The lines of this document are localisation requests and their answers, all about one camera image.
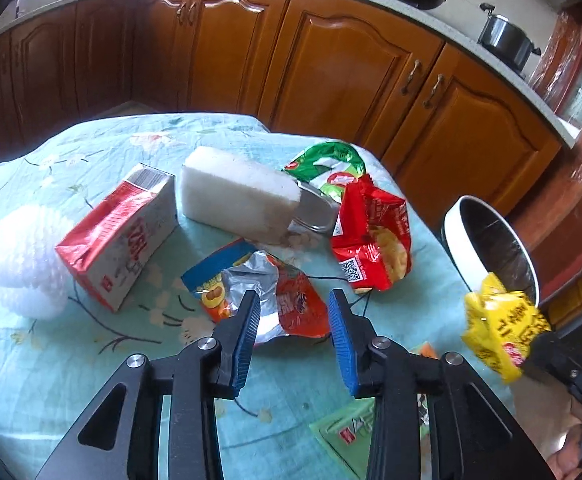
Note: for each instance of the red snack packet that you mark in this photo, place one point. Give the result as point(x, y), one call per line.
point(371, 240)

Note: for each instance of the orange packet piece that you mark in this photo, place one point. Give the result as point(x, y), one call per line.
point(423, 350)

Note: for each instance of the wooden kitchen cabinet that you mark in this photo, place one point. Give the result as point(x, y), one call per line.
point(346, 75)

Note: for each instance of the light green flat packet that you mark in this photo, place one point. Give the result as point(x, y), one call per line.
point(346, 430)

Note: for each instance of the yellow snack packet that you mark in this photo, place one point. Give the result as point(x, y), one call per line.
point(501, 325)

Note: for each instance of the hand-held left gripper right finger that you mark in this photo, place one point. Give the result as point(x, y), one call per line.
point(343, 350)

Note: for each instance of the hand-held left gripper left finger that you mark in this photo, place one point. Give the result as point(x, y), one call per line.
point(248, 340)

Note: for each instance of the white foam block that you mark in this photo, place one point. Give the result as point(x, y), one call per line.
point(236, 195)

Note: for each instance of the person's right hand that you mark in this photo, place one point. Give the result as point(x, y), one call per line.
point(576, 460)

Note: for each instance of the plastic wrapped red wooden furniture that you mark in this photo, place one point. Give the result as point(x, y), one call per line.
point(566, 200)

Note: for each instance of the red white carton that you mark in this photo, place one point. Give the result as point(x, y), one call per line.
point(116, 245)

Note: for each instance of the white foam fruit net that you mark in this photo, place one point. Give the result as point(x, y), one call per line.
point(18, 260)

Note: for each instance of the steel cooking pot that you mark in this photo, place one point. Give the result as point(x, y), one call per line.
point(506, 35)

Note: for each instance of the green snack packet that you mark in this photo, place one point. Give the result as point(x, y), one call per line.
point(328, 160)

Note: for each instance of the blue orange snack packet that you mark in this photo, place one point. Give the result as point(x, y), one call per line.
point(281, 300)

